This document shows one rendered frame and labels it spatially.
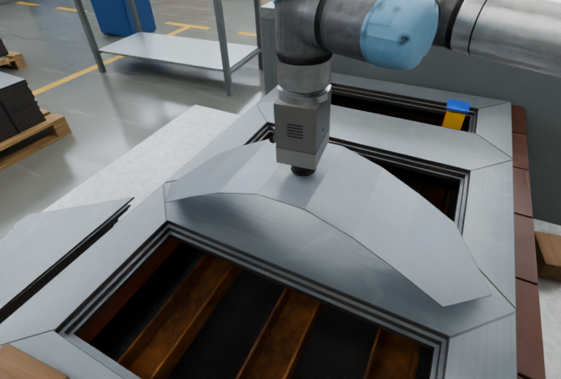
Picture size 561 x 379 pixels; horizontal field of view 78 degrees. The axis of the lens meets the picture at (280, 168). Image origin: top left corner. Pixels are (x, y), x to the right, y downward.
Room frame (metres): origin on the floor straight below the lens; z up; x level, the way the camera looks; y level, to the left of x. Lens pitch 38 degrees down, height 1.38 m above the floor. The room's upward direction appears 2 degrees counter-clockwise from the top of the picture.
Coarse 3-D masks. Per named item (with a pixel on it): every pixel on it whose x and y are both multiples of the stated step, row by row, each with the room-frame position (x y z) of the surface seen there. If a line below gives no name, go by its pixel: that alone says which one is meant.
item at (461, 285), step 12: (456, 228) 0.41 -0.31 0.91; (456, 240) 0.38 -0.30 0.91; (456, 252) 0.36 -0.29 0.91; (468, 252) 0.36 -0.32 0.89; (456, 264) 0.33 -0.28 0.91; (468, 264) 0.34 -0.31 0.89; (456, 276) 0.31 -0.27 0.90; (468, 276) 0.32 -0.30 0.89; (456, 288) 0.29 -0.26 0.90; (468, 288) 0.30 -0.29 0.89; (444, 300) 0.27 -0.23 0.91; (456, 300) 0.27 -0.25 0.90; (468, 300) 0.28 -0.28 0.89
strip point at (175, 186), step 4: (208, 160) 0.64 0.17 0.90; (200, 164) 0.64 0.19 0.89; (204, 164) 0.63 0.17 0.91; (196, 168) 0.63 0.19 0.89; (200, 168) 0.61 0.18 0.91; (192, 172) 0.62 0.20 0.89; (196, 172) 0.60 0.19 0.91; (184, 176) 0.61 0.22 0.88; (188, 176) 0.60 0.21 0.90; (192, 176) 0.58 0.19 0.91; (176, 180) 0.61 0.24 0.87; (180, 180) 0.60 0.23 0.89; (184, 180) 0.58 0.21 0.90; (188, 180) 0.57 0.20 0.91; (172, 184) 0.60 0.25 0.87; (176, 184) 0.58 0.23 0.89; (180, 184) 0.57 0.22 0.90; (172, 188) 0.57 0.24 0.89; (176, 188) 0.56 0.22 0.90; (180, 188) 0.54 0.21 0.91; (172, 192) 0.54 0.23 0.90; (176, 192) 0.53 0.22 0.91; (168, 196) 0.53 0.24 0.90
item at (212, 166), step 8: (224, 152) 0.64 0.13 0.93; (232, 152) 0.61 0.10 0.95; (216, 160) 0.61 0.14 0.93; (224, 160) 0.58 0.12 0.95; (208, 168) 0.58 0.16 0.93; (216, 168) 0.56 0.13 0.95; (200, 176) 0.55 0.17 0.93; (208, 176) 0.53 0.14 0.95; (184, 184) 0.55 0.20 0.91; (192, 184) 0.53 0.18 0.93; (200, 184) 0.50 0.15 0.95; (184, 192) 0.50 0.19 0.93; (192, 192) 0.48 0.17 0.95; (168, 200) 0.50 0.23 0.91
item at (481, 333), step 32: (352, 96) 1.11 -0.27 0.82; (384, 96) 1.06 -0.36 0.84; (384, 160) 0.72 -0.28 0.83; (416, 160) 0.70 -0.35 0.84; (192, 224) 0.50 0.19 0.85; (224, 224) 0.49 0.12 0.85; (256, 224) 0.49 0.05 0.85; (288, 224) 0.49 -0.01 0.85; (320, 224) 0.48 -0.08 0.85; (224, 256) 0.43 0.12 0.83; (256, 256) 0.41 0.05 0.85; (288, 256) 0.41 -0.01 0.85; (320, 256) 0.40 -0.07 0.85; (352, 256) 0.40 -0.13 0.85; (320, 288) 0.34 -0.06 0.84; (352, 288) 0.33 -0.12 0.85; (384, 288) 0.33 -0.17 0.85; (416, 288) 0.33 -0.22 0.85; (384, 320) 0.28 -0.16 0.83; (416, 320) 0.27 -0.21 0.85; (448, 320) 0.27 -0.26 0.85; (480, 320) 0.27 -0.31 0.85; (512, 320) 0.27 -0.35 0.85; (96, 352) 0.25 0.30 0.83; (448, 352) 0.22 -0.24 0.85; (480, 352) 0.22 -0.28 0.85; (512, 352) 0.22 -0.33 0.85
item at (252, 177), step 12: (264, 144) 0.57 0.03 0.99; (264, 156) 0.52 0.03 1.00; (252, 168) 0.49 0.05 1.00; (264, 168) 0.47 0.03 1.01; (276, 168) 0.46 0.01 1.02; (240, 180) 0.45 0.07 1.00; (252, 180) 0.44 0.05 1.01; (264, 180) 0.43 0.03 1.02; (228, 192) 0.43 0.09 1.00; (240, 192) 0.42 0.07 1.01; (252, 192) 0.41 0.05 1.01
